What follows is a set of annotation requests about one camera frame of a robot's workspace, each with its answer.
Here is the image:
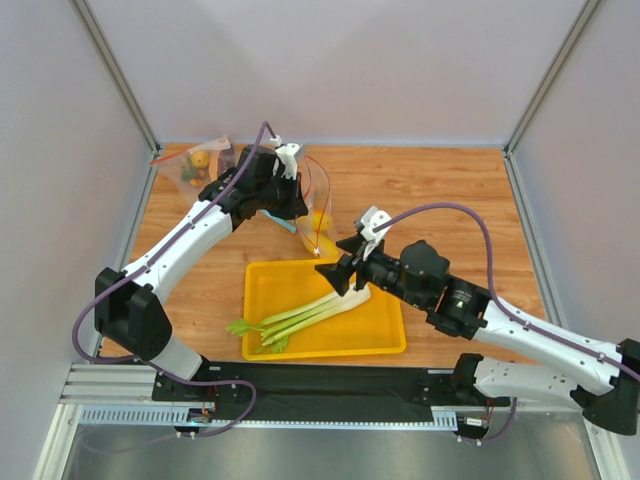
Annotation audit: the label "red-zip clear bag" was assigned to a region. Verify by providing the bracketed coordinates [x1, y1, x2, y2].
[294, 155, 337, 242]
[151, 137, 236, 205]

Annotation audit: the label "fake green celery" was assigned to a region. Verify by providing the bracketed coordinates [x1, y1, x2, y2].
[225, 284, 371, 353]

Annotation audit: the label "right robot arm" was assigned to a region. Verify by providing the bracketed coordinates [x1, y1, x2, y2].
[315, 237, 639, 436]

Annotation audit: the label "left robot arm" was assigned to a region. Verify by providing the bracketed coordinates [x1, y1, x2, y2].
[94, 143, 308, 381]

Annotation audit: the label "blue-zip clear bag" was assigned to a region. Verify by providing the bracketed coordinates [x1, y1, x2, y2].
[260, 210, 297, 233]

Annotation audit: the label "fake orange-yellow mango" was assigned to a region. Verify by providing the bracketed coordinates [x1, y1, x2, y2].
[302, 234, 340, 259]

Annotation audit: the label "fake yellow lemon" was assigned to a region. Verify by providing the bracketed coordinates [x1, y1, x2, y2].
[305, 211, 334, 232]

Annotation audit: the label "fake purple sweet potato slice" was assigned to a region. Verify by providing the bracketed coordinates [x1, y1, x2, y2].
[209, 144, 236, 180]

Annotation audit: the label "fake small cherry tomatoes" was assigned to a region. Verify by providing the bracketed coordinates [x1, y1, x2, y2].
[181, 162, 207, 188]

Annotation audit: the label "yellow plastic tray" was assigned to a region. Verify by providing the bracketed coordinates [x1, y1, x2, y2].
[242, 259, 407, 362]

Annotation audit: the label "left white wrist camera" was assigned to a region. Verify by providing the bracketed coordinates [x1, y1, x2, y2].
[269, 135, 305, 179]

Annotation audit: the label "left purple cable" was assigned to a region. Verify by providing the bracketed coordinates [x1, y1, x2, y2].
[72, 120, 281, 454]

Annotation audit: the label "purple cable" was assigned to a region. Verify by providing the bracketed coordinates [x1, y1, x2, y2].
[72, 120, 281, 454]
[372, 202, 640, 446]

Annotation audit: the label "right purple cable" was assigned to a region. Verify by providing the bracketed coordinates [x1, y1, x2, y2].
[372, 202, 640, 446]

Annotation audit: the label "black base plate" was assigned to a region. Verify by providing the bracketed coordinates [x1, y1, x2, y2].
[152, 362, 510, 423]

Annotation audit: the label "aluminium frame rail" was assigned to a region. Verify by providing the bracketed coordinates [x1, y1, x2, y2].
[34, 356, 633, 479]

